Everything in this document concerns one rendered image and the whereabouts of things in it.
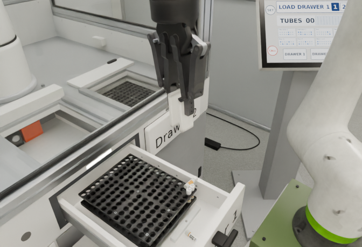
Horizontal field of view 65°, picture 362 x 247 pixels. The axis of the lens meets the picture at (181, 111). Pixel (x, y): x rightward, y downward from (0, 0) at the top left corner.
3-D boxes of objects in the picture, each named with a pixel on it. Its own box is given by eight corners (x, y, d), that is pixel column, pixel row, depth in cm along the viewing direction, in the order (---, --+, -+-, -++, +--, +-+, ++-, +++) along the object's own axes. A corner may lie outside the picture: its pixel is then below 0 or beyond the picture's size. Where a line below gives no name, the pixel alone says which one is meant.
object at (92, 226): (231, 211, 71) (234, 194, 68) (169, 304, 53) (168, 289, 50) (118, 150, 90) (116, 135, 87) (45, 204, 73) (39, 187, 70)
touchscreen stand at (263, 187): (328, 239, 155) (412, 67, 99) (246, 240, 154) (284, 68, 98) (296, 172, 196) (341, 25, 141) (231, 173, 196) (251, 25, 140)
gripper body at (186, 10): (137, -6, 44) (144, 53, 48) (173, -2, 38) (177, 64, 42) (173, -11, 48) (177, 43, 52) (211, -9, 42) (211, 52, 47)
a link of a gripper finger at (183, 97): (186, 30, 47) (192, 30, 46) (194, 94, 51) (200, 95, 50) (168, 35, 44) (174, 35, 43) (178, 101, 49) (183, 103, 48)
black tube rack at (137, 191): (196, 206, 72) (196, 188, 68) (151, 262, 60) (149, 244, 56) (132, 169, 83) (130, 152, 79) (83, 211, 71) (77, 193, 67)
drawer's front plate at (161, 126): (199, 116, 109) (200, 91, 103) (151, 158, 89) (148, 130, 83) (195, 115, 110) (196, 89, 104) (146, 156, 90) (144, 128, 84)
